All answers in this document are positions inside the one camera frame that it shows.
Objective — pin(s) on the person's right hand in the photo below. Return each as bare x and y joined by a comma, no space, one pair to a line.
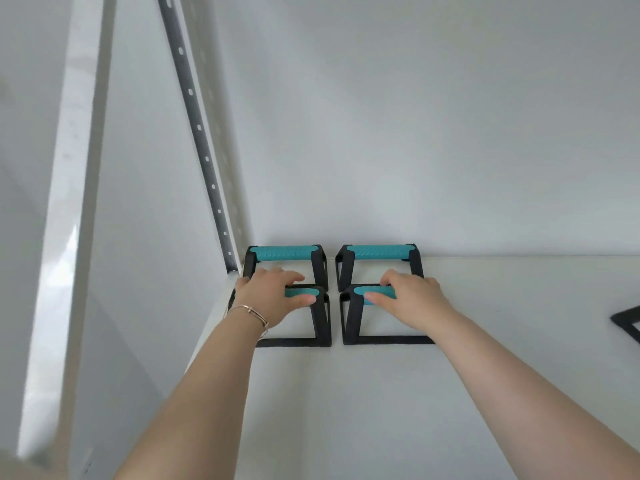
417,302

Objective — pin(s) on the person's left hand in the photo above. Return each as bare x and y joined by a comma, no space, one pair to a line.
262,297

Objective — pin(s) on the person's right thumb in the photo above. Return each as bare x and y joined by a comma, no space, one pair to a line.
378,296

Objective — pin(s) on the person's left thumb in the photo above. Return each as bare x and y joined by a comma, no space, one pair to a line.
302,301

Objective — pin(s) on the black teal-grip push-up bar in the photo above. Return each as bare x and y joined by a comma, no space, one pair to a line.
285,253
380,251
320,319
352,314

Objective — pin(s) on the person's left forearm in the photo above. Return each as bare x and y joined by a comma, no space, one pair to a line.
200,404

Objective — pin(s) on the person's right forearm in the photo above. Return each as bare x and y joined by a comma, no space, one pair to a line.
525,399

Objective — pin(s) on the grey perforated shelf rail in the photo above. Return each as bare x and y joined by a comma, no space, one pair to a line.
200,139

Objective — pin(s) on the black push-up bar frame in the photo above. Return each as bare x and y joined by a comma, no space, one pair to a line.
627,322

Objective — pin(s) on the white shelf upright post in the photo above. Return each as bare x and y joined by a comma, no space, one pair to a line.
65,219

